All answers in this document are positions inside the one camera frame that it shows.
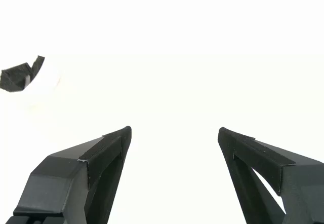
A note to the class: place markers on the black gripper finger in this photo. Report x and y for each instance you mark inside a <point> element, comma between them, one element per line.
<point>253,153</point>
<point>55,183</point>

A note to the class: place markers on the white foam cube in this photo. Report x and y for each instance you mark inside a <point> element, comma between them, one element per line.
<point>43,82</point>

